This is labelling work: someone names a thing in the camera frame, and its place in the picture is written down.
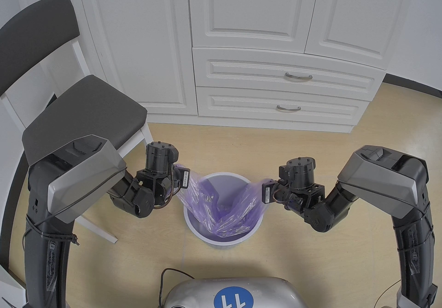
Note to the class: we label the purple plastic bag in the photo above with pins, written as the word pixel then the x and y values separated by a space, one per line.
pixel 221 210

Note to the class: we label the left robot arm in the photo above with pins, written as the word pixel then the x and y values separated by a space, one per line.
pixel 83 175

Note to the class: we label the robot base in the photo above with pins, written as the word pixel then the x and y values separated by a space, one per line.
pixel 234 289

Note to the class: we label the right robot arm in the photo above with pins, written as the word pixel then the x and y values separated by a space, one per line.
pixel 380 175

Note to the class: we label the pale grey trash bin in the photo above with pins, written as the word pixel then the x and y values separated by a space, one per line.
pixel 224 244

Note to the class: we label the white wardrobe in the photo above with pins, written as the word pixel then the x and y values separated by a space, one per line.
pixel 248 6

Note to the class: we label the white chair grey cushions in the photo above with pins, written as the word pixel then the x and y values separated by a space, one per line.
pixel 34 30

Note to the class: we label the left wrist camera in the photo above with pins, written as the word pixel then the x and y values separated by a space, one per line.
pixel 184 179

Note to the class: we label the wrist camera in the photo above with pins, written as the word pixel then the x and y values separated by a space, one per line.
pixel 267 192
pixel 184 179

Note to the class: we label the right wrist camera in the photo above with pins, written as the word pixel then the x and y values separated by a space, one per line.
pixel 267 192

